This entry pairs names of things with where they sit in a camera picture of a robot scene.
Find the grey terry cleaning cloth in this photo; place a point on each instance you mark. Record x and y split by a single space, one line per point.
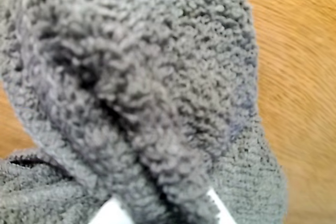
147 77

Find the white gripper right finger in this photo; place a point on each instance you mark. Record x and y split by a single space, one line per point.
220 208

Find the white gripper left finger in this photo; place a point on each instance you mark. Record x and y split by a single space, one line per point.
111 213

